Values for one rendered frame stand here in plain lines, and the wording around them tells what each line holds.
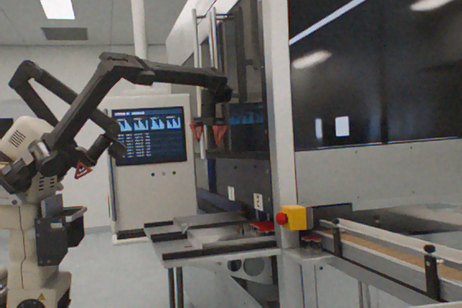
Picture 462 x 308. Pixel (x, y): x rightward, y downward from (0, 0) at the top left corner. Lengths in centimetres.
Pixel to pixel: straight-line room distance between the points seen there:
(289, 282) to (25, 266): 89
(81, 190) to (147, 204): 459
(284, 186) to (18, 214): 90
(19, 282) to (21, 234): 16
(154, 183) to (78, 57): 489
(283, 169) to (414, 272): 52
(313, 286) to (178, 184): 109
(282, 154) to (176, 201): 106
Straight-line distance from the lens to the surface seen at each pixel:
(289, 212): 136
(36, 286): 157
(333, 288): 160
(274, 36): 147
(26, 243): 158
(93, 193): 691
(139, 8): 252
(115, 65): 124
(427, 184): 173
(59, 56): 707
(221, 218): 208
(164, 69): 137
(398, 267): 117
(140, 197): 235
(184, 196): 238
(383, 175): 163
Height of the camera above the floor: 124
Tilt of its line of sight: 3 degrees down
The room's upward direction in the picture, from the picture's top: 4 degrees counter-clockwise
